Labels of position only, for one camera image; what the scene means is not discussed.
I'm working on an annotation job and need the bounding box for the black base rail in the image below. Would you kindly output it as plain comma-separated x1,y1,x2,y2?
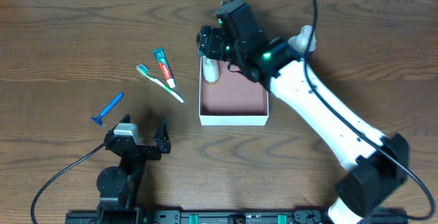
64,208,408,224

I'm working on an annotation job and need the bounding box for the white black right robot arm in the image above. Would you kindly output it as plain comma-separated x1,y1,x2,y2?
196,0,409,223

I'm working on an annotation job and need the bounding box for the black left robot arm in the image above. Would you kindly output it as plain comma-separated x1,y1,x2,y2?
96,114,171,224

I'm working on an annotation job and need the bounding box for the white box, pink inside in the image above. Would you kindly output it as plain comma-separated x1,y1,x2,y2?
198,61,269,126

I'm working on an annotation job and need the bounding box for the red green toothpaste tube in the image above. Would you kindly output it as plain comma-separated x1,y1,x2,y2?
153,47,176,88

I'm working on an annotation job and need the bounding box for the dark blue clear bottle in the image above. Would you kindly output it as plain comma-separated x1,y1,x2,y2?
288,25,313,54

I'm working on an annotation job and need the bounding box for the white cream tube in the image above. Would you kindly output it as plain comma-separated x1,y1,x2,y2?
202,56,220,84

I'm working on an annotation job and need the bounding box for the blue disposable razor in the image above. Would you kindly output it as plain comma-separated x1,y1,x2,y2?
91,92,124,127

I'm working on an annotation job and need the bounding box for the green white toothbrush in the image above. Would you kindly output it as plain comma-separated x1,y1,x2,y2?
136,64,184,103

